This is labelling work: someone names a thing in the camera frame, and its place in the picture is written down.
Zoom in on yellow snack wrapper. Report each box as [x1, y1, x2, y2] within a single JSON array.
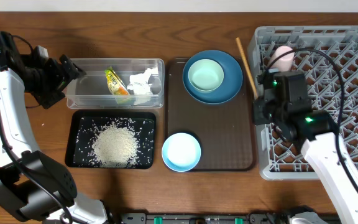
[[104, 67, 131, 105]]

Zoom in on light blue bowl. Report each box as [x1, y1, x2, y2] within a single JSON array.
[[162, 133, 201, 172]]

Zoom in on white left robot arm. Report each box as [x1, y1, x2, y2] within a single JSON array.
[[0, 31, 109, 223]]

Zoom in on wooden chopstick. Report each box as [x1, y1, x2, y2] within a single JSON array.
[[236, 37, 259, 99]]

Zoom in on pile of rice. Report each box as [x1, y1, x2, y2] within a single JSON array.
[[73, 117, 155, 168]]

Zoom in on white napkin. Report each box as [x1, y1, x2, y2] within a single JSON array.
[[126, 67, 158, 95]]

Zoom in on clear plastic bin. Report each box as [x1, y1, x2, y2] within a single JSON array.
[[65, 58, 165, 109]]

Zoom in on grey dishwasher rack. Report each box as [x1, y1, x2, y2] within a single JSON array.
[[247, 26, 358, 180]]

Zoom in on dark blue plate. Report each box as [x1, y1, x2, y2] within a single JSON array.
[[183, 50, 243, 104]]

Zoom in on brown serving tray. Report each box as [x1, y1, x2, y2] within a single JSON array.
[[164, 58, 257, 172]]

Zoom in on black tray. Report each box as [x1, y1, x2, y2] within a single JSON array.
[[64, 109, 157, 170]]

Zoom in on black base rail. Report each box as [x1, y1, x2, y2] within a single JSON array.
[[117, 213, 289, 224]]

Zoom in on mint green bowl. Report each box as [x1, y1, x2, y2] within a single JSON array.
[[188, 59, 224, 93]]

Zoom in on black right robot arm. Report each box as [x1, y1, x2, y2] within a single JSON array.
[[252, 71, 358, 223]]

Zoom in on pink cup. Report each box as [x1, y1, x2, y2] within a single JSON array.
[[268, 45, 295, 72]]

